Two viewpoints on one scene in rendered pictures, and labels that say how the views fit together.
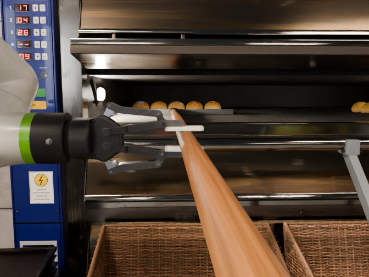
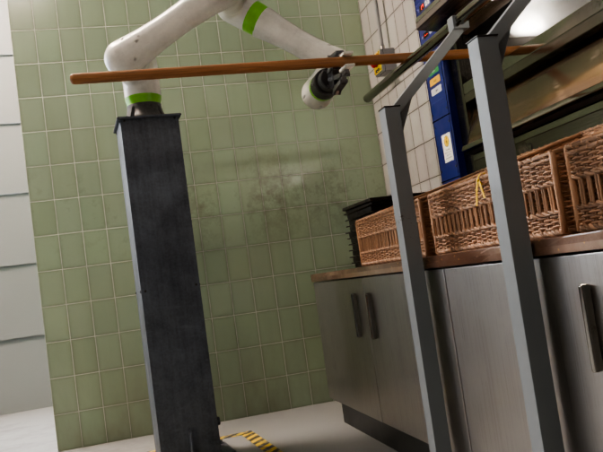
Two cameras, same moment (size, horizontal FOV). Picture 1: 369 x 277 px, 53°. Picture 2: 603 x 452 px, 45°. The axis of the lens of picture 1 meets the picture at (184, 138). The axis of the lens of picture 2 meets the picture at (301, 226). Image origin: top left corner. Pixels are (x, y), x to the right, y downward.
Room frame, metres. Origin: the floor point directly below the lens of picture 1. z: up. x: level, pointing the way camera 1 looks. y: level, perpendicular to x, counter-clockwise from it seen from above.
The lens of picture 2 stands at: (0.02, -2.06, 0.57)
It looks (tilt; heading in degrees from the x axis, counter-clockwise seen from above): 4 degrees up; 78
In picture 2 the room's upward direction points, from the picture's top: 8 degrees counter-clockwise
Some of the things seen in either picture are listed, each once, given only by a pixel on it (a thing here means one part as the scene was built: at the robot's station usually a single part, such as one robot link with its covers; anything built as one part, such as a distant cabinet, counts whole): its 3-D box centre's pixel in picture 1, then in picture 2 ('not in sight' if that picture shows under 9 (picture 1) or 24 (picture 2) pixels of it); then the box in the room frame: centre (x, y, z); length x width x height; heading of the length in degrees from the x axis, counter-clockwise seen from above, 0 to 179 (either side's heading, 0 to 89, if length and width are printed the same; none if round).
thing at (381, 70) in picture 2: not in sight; (384, 62); (1.12, 0.93, 1.46); 0.10 x 0.07 x 0.10; 92
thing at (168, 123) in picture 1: (169, 118); not in sight; (0.66, 0.03, 1.23); 0.05 x 0.01 x 0.03; 92
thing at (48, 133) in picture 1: (56, 138); (327, 83); (0.66, 0.23, 1.20); 0.12 x 0.06 x 0.09; 2
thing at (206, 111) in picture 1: (172, 110); not in sight; (1.84, 0.06, 1.19); 0.55 x 0.36 x 0.03; 93
